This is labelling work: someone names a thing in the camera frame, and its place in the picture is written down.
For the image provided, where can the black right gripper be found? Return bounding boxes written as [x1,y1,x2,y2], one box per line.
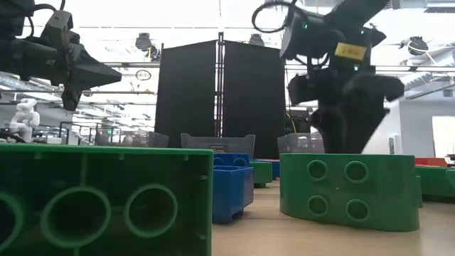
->
[287,65,406,154]

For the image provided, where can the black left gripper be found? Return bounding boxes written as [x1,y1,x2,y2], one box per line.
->
[0,33,122,112]

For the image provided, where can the green square toy brick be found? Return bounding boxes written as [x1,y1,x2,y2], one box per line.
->
[249,160,274,188]

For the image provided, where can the black equipment cabinet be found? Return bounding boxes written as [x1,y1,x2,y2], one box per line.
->
[286,108,313,135]

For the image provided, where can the grey translucent plastic bin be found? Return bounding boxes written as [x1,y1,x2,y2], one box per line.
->
[277,132,326,154]
[95,129,170,149]
[180,133,256,159]

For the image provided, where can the green long toy brick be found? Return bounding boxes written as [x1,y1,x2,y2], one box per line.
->
[0,143,214,256]

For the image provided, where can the hanging black cable loop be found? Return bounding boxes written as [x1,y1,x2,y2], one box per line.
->
[134,68,153,82]

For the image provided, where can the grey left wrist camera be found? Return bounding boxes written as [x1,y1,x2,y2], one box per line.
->
[39,9,82,49]

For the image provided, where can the black ceiling cable reel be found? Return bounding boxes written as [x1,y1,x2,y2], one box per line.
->
[134,32,161,62]
[247,33,266,47]
[398,35,430,57]

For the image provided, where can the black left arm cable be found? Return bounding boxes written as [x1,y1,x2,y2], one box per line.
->
[21,0,67,38]

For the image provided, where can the silver ventilation duct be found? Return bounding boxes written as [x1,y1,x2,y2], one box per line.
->
[403,70,455,100]

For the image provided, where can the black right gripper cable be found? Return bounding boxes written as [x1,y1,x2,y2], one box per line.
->
[251,0,298,35]

